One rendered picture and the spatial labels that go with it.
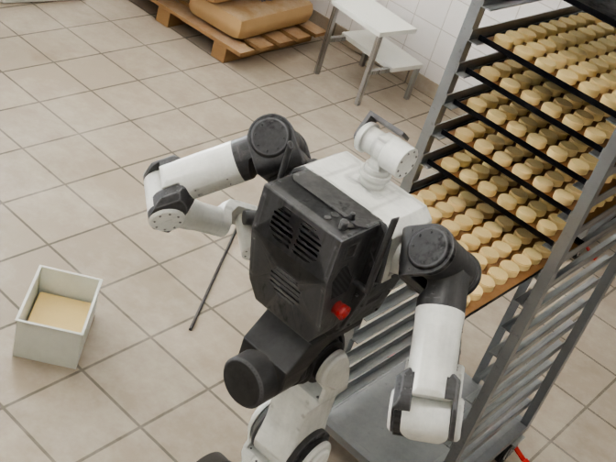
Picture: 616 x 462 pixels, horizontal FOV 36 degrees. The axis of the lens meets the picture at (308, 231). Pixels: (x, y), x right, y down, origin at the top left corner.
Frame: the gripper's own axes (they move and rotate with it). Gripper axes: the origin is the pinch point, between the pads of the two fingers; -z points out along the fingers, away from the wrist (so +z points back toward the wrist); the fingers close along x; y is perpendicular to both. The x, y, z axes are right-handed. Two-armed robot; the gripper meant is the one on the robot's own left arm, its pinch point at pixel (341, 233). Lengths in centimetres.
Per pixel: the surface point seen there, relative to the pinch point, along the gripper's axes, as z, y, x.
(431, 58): -181, 288, -86
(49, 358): 54, 63, -102
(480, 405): -49, -17, -45
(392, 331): -48, 34, -65
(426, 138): -27.3, 22.1, 14.9
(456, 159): -37.5, 20.8, 9.8
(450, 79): -27.7, 22.0, 32.6
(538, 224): -49, -6, 9
